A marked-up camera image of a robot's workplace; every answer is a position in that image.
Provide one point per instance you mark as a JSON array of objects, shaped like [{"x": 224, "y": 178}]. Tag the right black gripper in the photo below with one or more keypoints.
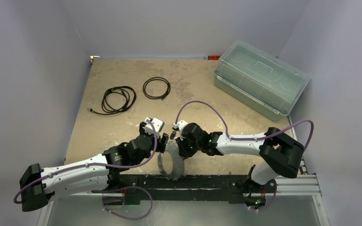
[{"x": 179, "y": 144}]

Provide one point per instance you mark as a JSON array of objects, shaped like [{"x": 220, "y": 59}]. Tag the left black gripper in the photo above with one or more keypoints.
[{"x": 160, "y": 144}]

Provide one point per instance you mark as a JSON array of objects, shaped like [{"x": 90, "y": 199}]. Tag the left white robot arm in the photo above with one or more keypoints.
[{"x": 39, "y": 186}]

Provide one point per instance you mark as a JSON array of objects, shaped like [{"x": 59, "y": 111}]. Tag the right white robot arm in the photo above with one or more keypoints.
[{"x": 281, "y": 153}]

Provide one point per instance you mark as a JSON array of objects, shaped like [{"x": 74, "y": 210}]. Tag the red orange clamp tool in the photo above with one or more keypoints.
[{"x": 212, "y": 57}]

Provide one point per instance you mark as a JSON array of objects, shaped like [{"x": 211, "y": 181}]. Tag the clear lidded storage bin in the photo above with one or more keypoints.
[{"x": 259, "y": 80}]

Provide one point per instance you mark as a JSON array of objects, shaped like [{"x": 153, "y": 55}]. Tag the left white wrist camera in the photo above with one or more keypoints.
[{"x": 153, "y": 124}]

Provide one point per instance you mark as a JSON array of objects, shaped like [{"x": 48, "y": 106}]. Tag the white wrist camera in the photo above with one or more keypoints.
[
  {"x": 179, "y": 125},
  {"x": 153, "y": 124}
]

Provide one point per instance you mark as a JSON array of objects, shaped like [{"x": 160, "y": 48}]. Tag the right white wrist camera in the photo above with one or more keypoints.
[{"x": 179, "y": 125}]

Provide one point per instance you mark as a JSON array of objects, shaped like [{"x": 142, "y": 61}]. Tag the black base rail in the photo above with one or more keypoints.
[{"x": 234, "y": 189}]

